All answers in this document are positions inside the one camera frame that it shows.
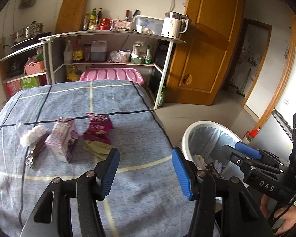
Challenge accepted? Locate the magenta snack bag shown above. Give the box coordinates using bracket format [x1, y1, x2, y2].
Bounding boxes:
[82, 113, 113, 144]

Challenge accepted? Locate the purple drink carton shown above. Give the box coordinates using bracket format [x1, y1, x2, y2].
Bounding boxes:
[44, 117, 79, 163]

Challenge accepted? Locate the white trash bin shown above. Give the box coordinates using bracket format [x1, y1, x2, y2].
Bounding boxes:
[181, 121, 244, 180]

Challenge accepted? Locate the right hand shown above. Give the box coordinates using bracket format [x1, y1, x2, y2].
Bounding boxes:
[260, 195, 296, 236]

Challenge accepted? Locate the pale green wrapper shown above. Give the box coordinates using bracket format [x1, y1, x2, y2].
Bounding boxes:
[83, 140, 112, 160]

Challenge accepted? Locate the blue plaid tablecloth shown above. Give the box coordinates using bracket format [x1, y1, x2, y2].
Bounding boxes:
[0, 80, 195, 236]

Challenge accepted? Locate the green glass bottle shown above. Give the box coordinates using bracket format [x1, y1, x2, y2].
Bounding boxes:
[158, 86, 166, 107]

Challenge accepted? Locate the brown foil wrapper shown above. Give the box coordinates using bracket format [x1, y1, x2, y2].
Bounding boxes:
[25, 132, 50, 169]

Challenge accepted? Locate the wooden door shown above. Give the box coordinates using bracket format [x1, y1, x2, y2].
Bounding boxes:
[165, 0, 245, 105]

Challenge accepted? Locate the dark vinegar jug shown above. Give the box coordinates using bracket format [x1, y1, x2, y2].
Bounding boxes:
[90, 40, 107, 62]

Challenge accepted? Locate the soy sauce bottle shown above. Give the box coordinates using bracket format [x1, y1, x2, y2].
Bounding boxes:
[73, 37, 84, 63]

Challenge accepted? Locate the white metal shelf rack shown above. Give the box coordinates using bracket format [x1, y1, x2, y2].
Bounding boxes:
[0, 30, 181, 107]

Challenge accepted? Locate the colourful cardboard box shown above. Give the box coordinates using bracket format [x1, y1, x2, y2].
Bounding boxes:
[6, 75, 47, 97]

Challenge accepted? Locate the pink plastic basket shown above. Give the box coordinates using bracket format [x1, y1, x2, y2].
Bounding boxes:
[24, 60, 45, 75]

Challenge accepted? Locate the white electric kettle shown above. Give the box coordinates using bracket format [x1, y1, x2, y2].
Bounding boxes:
[161, 11, 190, 38]

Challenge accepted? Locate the clear plastic storage container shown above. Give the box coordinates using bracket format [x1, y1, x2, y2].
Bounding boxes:
[135, 15, 164, 35]

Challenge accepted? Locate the wooden cutting board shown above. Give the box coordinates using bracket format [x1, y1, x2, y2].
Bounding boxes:
[55, 0, 88, 34]

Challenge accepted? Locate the steel steamer pot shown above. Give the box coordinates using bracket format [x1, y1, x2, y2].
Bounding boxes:
[11, 21, 44, 44]

